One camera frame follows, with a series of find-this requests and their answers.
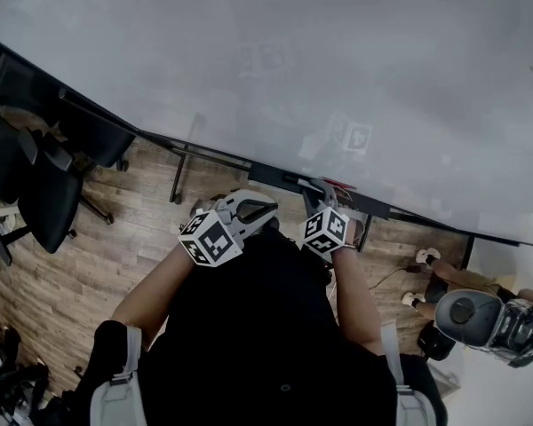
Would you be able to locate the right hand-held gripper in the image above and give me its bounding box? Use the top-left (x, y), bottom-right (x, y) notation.
top-left (299, 177), bottom-right (353, 257)

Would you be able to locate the person's left forearm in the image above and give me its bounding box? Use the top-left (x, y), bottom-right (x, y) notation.
top-left (110, 236), bottom-right (197, 353)

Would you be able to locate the person's black shirt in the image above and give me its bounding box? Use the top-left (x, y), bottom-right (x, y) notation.
top-left (39, 226), bottom-right (449, 426)

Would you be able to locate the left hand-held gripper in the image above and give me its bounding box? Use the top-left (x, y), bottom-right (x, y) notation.
top-left (177, 188), bottom-right (280, 268)

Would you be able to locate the thin floor cable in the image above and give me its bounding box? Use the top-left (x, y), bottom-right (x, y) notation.
top-left (367, 263), bottom-right (433, 292)

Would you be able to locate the black marker tray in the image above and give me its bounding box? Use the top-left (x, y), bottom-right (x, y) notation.
top-left (247, 162), bottom-right (305, 193)

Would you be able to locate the pile of black equipment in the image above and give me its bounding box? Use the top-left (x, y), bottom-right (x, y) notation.
top-left (0, 311), bottom-right (52, 426)

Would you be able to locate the person's right hand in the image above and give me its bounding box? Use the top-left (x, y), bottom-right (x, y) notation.
top-left (346, 217), bottom-right (366, 252)

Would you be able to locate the black bag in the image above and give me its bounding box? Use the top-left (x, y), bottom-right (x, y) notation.
top-left (418, 320), bottom-right (457, 362)

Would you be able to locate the grey backpack strap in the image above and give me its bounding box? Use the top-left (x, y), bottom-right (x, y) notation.
top-left (378, 320), bottom-right (439, 426)
top-left (89, 325), bottom-right (144, 426)

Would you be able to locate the large whiteboard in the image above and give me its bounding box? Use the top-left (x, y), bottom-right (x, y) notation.
top-left (0, 0), bottom-right (533, 250)

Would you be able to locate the person's right forearm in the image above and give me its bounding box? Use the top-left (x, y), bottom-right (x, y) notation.
top-left (330, 245), bottom-right (384, 357)

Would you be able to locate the black mesh office chair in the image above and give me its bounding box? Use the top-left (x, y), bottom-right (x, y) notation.
top-left (55, 87), bottom-right (138, 226)
top-left (0, 102), bottom-right (86, 268)

